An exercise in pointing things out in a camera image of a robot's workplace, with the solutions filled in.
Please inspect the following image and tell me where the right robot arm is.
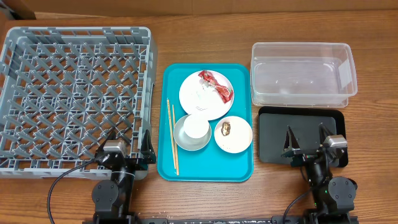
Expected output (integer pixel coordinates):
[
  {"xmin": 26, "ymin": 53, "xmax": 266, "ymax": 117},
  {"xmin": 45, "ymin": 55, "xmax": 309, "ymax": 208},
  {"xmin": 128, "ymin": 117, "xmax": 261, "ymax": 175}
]
[{"xmin": 282, "ymin": 123, "xmax": 358, "ymax": 223}]

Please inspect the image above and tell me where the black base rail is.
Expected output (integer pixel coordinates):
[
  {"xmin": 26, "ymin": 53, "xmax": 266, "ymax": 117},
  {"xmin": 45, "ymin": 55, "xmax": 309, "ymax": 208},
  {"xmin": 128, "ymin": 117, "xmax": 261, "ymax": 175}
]
[{"xmin": 82, "ymin": 216, "xmax": 359, "ymax": 224}]

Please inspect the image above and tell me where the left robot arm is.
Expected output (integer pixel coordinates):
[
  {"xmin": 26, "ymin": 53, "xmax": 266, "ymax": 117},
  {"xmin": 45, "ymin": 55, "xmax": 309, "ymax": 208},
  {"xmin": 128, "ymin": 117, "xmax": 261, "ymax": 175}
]
[{"xmin": 91, "ymin": 130, "xmax": 156, "ymax": 224}]

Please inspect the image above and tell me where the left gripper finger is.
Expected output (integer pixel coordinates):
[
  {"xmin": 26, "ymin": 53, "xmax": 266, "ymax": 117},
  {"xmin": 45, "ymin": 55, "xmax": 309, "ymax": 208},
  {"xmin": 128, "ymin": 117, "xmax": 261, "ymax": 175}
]
[
  {"xmin": 140, "ymin": 129, "xmax": 155, "ymax": 159},
  {"xmin": 101, "ymin": 131, "xmax": 116, "ymax": 149}
]

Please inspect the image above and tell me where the grey bowl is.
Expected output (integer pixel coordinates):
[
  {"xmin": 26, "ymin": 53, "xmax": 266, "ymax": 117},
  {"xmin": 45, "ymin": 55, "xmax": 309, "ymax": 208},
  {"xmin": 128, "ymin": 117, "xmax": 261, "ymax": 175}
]
[{"xmin": 175, "ymin": 114, "xmax": 211, "ymax": 151}]

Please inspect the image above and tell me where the long wooden chopstick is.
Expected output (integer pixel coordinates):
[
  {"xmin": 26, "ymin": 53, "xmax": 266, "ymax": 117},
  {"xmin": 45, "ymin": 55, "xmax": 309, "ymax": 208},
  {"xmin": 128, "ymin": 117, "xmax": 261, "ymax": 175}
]
[{"xmin": 167, "ymin": 99, "xmax": 178, "ymax": 174}]

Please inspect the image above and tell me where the short wooden chopstick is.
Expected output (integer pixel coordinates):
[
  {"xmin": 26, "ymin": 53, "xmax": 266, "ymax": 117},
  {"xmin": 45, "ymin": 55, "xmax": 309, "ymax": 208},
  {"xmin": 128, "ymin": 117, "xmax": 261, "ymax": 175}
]
[{"xmin": 172, "ymin": 105, "xmax": 180, "ymax": 176}]

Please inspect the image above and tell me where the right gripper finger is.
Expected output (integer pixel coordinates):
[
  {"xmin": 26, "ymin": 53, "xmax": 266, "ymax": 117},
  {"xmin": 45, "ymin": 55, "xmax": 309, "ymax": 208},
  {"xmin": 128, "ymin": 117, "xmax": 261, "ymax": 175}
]
[
  {"xmin": 318, "ymin": 123, "xmax": 333, "ymax": 143},
  {"xmin": 284, "ymin": 126, "xmax": 300, "ymax": 151}
]

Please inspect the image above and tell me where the white tissue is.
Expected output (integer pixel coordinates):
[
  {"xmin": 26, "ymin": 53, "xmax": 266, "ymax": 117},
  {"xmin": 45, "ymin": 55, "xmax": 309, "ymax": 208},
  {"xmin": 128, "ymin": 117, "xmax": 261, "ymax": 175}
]
[{"xmin": 194, "ymin": 82, "xmax": 214, "ymax": 111}]

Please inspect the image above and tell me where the white cup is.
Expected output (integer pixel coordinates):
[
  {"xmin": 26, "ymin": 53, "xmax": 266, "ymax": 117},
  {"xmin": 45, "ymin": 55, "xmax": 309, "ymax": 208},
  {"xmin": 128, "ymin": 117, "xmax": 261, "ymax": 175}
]
[{"xmin": 183, "ymin": 114, "xmax": 209, "ymax": 139}]

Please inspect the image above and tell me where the large white plate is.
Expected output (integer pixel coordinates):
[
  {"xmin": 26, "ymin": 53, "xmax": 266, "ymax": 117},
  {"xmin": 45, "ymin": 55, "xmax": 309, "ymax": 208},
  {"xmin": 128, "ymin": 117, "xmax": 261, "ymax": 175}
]
[{"xmin": 179, "ymin": 70, "xmax": 234, "ymax": 121}]

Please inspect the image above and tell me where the black rectangular tray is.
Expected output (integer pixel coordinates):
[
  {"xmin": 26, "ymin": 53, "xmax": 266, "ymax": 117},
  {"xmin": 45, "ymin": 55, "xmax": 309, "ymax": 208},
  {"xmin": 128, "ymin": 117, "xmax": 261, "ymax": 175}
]
[{"xmin": 258, "ymin": 106, "xmax": 346, "ymax": 165}]

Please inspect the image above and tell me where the red snack wrapper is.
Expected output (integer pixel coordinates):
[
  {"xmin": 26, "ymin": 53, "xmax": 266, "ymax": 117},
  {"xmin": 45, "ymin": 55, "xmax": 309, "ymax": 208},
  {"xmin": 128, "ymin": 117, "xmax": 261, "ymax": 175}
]
[{"xmin": 198, "ymin": 70, "xmax": 234, "ymax": 103}]

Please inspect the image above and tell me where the teal plastic tray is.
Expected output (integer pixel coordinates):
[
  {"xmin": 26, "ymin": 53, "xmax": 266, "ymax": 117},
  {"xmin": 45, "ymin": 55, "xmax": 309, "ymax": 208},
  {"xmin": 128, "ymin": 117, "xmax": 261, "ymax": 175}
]
[{"xmin": 157, "ymin": 63, "xmax": 254, "ymax": 182}]

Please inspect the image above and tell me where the small white bowl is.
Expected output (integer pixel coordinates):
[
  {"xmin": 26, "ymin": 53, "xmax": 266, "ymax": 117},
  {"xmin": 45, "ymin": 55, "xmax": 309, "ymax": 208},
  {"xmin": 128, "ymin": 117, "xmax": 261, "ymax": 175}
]
[{"xmin": 214, "ymin": 116, "xmax": 252, "ymax": 154}]

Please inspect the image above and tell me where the grey plastic dish rack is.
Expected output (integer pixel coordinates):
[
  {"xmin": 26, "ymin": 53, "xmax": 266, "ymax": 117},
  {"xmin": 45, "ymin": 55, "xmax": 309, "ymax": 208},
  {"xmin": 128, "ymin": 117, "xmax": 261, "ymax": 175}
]
[{"xmin": 1, "ymin": 27, "xmax": 157, "ymax": 179}]

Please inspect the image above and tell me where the clear plastic bin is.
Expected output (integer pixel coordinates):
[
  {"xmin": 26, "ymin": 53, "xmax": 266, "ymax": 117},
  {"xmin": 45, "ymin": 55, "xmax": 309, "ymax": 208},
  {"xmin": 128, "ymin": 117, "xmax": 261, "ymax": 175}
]
[{"xmin": 250, "ymin": 42, "xmax": 358, "ymax": 108}]

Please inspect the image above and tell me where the brown food scrap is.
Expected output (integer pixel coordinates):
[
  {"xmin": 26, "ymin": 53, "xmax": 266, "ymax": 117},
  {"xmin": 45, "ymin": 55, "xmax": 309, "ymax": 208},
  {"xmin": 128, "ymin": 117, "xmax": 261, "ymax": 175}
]
[{"xmin": 221, "ymin": 121, "xmax": 231, "ymax": 136}]

